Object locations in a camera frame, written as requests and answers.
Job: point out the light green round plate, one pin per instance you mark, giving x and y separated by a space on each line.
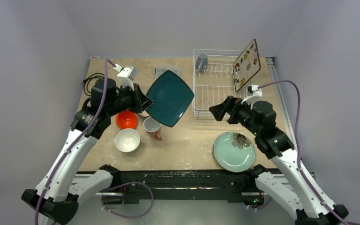
234 152

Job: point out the white wire dish rack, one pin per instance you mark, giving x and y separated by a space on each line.
215 83

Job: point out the orange bowl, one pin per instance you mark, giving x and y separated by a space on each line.
126 119

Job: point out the square floral plate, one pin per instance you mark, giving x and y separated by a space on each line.
246 66

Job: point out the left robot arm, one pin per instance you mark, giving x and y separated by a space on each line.
56 199

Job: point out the clear plastic screw box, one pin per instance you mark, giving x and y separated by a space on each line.
163 68

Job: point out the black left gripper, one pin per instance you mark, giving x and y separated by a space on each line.
141 101

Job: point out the teal square plate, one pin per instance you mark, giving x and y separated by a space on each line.
171 98

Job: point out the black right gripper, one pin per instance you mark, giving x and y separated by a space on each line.
231 108

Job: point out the black table edge rail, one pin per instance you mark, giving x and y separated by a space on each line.
180 185

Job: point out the pink flowered mug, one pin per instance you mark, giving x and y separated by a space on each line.
153 128

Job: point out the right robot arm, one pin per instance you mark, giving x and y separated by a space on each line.
305 201

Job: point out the grey printed mug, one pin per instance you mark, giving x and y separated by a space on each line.
201 63

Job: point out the white bowl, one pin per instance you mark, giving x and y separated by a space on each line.
127 140

